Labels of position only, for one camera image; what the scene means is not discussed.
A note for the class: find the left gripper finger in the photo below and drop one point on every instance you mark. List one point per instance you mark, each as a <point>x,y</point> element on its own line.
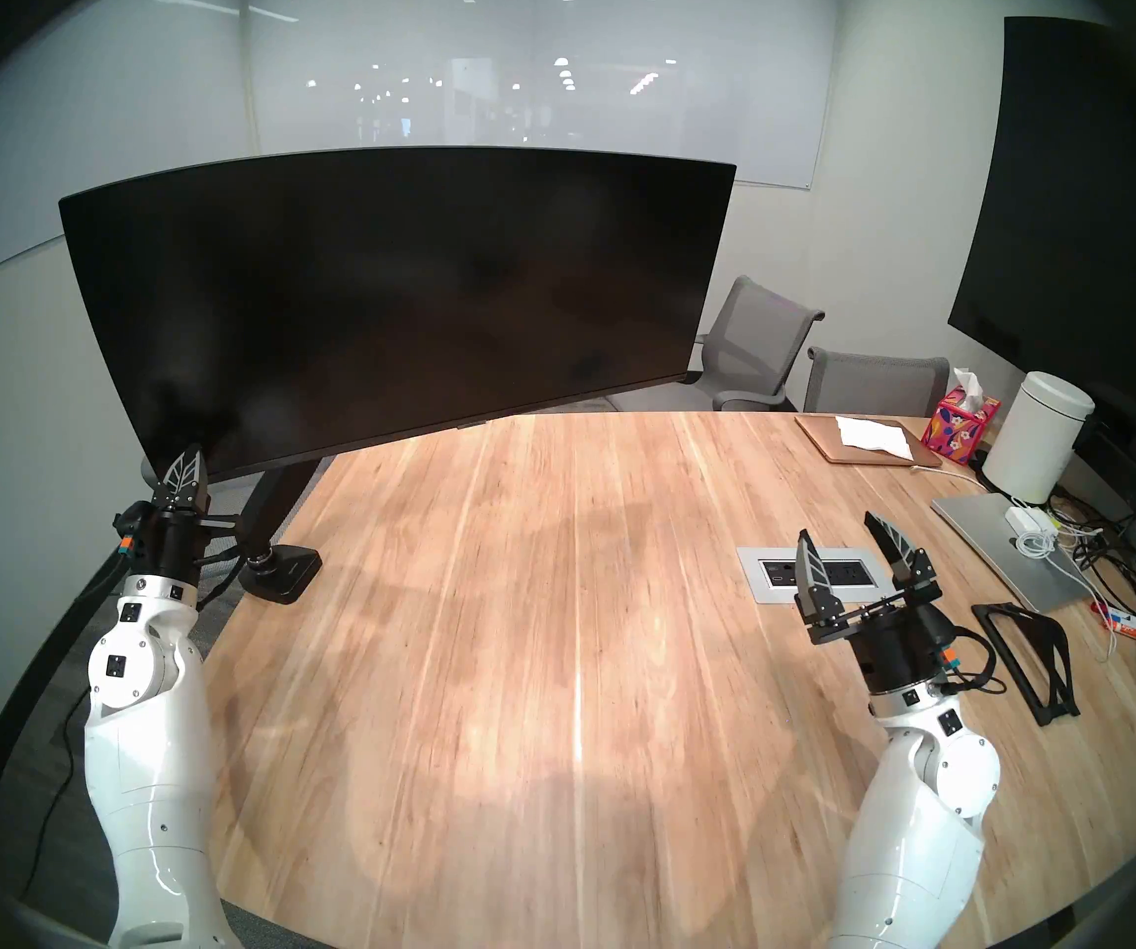
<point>174,487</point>
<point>197,487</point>

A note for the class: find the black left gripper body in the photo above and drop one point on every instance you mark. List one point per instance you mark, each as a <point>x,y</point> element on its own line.
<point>168,547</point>

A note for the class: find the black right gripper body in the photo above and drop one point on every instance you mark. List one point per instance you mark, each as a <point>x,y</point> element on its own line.
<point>899,646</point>

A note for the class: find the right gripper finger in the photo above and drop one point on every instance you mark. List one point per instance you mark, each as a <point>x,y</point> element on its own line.
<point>909,566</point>
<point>815,581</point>

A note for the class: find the curved black ultrawide monitor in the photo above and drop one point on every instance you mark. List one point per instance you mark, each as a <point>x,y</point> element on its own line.
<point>400,295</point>

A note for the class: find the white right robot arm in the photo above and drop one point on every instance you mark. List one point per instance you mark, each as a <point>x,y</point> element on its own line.
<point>914,838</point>

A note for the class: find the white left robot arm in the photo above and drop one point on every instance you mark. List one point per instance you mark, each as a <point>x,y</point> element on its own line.
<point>148,759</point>

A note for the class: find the grey table power outlet box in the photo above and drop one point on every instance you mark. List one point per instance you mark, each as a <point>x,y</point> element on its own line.
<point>754,573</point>

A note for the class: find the silver closed laptop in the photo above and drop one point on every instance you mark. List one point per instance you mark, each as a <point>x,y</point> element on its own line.
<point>988,542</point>

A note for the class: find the white power adapter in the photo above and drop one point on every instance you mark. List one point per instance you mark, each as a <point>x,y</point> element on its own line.
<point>1027,519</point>

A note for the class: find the white paper napkin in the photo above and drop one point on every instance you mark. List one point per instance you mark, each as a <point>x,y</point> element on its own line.
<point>873,435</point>

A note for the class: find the brown leather pad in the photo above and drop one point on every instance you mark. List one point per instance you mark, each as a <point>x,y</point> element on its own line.
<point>820,438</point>

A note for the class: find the colourful floral tissue box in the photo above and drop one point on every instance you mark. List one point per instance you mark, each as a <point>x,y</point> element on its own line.
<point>959,431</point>

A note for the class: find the black folding laptop stand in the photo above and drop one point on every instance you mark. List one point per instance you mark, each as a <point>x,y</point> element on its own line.
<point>1048,675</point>

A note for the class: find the white cylindrical bin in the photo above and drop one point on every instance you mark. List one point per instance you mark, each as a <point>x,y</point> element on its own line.
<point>1033,438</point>

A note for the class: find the white and orange marker box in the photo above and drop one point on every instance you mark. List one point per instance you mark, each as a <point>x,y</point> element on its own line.
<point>1122,626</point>

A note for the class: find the glass whiteboard with blue writing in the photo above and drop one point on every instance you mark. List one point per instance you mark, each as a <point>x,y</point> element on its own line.
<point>84,117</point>

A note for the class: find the large glass whiteboard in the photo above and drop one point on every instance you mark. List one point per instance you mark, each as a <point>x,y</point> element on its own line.
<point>528,47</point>

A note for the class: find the black wall television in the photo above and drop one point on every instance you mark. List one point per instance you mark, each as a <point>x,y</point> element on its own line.
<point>1072,215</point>

